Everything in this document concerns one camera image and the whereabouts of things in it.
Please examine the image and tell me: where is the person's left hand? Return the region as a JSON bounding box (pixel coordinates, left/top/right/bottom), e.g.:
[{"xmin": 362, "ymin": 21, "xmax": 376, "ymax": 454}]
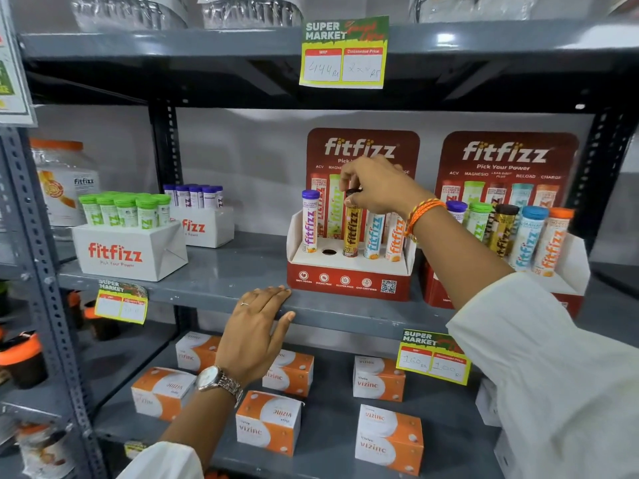
[{"xmin": 215, "ymin": 285, "xmax": 297, "ymax": 390}]

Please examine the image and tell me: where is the person's right hand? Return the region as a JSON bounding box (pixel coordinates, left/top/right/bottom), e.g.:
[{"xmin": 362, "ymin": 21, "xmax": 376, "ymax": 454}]
[{"xmin": 339, "ymin": 155, "xmax": 436, "ymax": 221}]

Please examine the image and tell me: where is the yellow tube with black cap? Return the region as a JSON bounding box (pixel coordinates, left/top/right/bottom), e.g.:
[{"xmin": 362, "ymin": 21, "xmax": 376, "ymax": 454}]
[{"xmin": 342, "ymin": 188, "xmax": 364, "ymax": 258}]

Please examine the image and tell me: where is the person's right forearm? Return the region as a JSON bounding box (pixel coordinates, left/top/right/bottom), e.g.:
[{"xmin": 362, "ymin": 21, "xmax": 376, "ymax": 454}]
[{"xmin": 410, "ymin": 202, "xmax": 516, "ymax": 325}]

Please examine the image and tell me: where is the person's left forearm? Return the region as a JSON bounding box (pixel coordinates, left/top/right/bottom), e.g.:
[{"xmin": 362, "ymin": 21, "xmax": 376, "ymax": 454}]
[{"xmin": 159, "ymin": 384, "xmax": 241, "ymax": 472}]

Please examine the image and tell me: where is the grey metal shelf rack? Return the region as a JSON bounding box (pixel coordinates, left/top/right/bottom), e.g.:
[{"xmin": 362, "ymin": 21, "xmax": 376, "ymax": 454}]
[{"xmin": 17, "ymin": 17, "xmax": 639, "ymax": 479}]

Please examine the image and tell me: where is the white blue tablet tube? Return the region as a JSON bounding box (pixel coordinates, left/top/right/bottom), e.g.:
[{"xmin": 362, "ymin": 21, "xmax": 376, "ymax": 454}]
[{"xmin": 363, "ymin": 211, "xmax": 386, "ymax": 260}]

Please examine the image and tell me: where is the white tube with purple cap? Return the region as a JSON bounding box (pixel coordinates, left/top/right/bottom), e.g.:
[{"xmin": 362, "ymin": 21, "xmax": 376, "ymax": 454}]
[
  {"xmin": 445, "ymin": 200, "xmax": 469, "ymax": 226},
  {"xmin": 300, "ymin": 189, "xmax": 321, "ymax": 254}
]

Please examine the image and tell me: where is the white orange tablet tube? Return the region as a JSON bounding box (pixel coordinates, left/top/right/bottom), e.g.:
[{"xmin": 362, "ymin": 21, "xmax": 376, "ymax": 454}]
[{"xmin": 384, "ymin": 212, "xmax": 406, "ymax": 263}]

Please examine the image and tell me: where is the silver wrist watch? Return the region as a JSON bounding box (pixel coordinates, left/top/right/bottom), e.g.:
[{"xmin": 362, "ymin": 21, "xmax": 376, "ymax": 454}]
[{"xmin": 195, "ymin": 365, "xmax": 245, "ymax": 408}]

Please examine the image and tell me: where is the red cardboard display stand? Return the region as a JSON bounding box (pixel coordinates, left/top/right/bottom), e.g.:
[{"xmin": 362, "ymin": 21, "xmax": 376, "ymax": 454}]
[
  {"xmin": 422, "ymin": 130, "xmax": 592, "ymax": 319},
  {"xmin": 286, "ymin": 127, "xmax": 421, "ymax": 303}
]

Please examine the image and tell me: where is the small white cardboard tube box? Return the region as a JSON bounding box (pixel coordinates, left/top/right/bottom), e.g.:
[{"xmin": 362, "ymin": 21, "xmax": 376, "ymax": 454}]
[{"xmin": 169, "ymin": 206, "xmax": 236, "ymax": 249}]

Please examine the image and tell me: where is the group of orange white boxes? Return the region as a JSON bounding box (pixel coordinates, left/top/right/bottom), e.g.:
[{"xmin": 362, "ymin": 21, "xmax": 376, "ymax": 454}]
[{"xmin": 130, "ymin": 331, "xmax": 425, "ymax": 477}]

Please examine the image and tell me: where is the green yellow price tag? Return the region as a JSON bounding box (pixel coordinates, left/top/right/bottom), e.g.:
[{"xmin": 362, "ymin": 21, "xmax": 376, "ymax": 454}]
[
  {"xmin": 93, "ymin": 278, "xmax": 149, "ymax": 326},
  {"xmin": 395, "ymin": 328, "xmax": 472, "ymax": 387},
  {"xmin": 299, "ymin": 15, "xmax": 390, "ymax": 90}
]

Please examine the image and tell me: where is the group of purple-capped tubes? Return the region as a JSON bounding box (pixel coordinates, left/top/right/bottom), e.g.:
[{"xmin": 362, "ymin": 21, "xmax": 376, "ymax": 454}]
[{"xmin": 163, "ymin": 183, "xmax": 224, "ymax": 211}]

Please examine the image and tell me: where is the large white cardboard tube box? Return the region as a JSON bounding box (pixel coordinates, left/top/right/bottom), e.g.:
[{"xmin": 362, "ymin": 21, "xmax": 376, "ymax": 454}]
[{"xmin": 71, "ymin": 219, "xmax": 189, "ymax": 283}]

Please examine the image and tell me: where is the white tube with green cap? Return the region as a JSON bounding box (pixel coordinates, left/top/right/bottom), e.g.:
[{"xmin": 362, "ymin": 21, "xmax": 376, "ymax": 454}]
[{"xmin": 464, "ymin": 202, "xmax": 494, "ymax": 243}]

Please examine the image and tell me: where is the black shaker with orange lid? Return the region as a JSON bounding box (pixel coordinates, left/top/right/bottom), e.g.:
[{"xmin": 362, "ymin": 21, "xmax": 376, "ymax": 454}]
[
  {"xmin": 67, "ymin": 289, "xmax": 85, "ymax": 331},
  {"xmin": 82, "ymin": 299, "xmax": 121, "ymax": 343},
  {"xmin": 0, "ymin": 331, "xmax": 49, "ymax": 390}
]

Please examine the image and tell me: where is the yellow tube with brown cap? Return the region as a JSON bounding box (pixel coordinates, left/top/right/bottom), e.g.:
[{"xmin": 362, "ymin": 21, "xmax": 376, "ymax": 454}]
[{"xmin": 488, "ymin": 204, "xmax": 520, "ymax": 259}]

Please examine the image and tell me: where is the group of green-capped tubes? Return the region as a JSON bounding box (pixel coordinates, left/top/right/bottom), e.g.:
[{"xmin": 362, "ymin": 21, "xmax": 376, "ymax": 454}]
[{"xmin": 78, "ymin": 191, "xmax": 173, "ymax": 230}]

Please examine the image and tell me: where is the person's white left sleeve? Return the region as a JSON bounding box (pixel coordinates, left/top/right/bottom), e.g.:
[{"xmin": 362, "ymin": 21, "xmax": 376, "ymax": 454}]
[{"xmin": 117, "ymin": 441, "xmax": 206, "ymax": 479}]

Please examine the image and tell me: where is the person's white sleeve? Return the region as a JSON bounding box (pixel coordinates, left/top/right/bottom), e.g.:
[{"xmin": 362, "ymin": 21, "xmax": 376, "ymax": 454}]
[
  {"xmin": 445, "ymin": 271, "xmax": 639, "ymax": 479},
  {"xmin": 117, "ymin": 441, "xmax": 206, "ymax": 479}
]

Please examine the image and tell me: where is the white tube with blue cap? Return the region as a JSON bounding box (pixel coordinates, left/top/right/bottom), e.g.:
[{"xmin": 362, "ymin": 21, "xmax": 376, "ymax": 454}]
[{"xmin": 508, "ymin": 205, "xmax": 550, "ymax": 273}]

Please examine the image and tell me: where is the white tube with orange cap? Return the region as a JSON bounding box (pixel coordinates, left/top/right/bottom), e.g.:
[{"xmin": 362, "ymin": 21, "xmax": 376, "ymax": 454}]
[{"xmin": 532, "ymin": 207, "xmax": 576, "ymax": 278}]

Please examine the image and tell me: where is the grey slotted side rack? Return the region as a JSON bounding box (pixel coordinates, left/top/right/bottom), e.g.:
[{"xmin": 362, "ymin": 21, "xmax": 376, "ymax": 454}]
[{"xmin": 0, "ymin": 125, "xmax": 109, "ymax": 479}]

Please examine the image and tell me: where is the large jar with orange lid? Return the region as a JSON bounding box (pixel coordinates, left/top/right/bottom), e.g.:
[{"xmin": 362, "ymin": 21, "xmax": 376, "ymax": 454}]
[{"xmin": 29, "ymin": 138, "xmax": 101, "ymax": 228}]

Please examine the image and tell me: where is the stack of foil containers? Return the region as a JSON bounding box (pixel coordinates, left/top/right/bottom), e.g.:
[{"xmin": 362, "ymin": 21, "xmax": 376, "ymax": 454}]
[
  {"xmin": 198, "ymin": 0, "xmax": 306, "ymax": 30},
  {"xmin": 69, "ymin": 0, "xmax": 190, "ymax": 32},
  {"xmin": 408, "ymin": 0, "xmax": 541, "ymax": 24}
]

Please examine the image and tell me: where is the plain white carton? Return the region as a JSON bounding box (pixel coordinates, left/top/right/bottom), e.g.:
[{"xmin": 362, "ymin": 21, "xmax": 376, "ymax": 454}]
[
  {"xmin": 493, "ymin": 430, "xmax": 521, "ymax": 479},
  {"xmin": 475, "ymin": 377, "xmax": 503, "ymax": 428}
]

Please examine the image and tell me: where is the clear jar with orange label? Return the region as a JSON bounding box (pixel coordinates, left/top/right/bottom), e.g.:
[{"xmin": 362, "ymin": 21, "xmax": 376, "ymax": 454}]
[{"xmin": 14, "ymin": 423, "xmax": 77, "ymax": 479}]

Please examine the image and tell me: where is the person's white right sleeve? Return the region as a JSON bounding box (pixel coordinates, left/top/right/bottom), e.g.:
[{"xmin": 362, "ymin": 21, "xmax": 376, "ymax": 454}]
[{"xmin": 445, "ymin": 271, "xmax": 639, "ymax": 479}]

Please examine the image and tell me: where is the paper poster with white border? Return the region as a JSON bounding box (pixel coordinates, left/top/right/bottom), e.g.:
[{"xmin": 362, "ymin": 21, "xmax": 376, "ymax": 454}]
[{"xmin": 0, "ymin": 0, "xmax": 39, "ymax": 128}]

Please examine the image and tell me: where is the orange thread bracelet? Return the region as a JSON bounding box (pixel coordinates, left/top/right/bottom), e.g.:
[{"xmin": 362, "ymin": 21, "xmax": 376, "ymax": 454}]
[{"xmin": 405, "ymin": 198, "xmax": 447, "ymax": 239}]

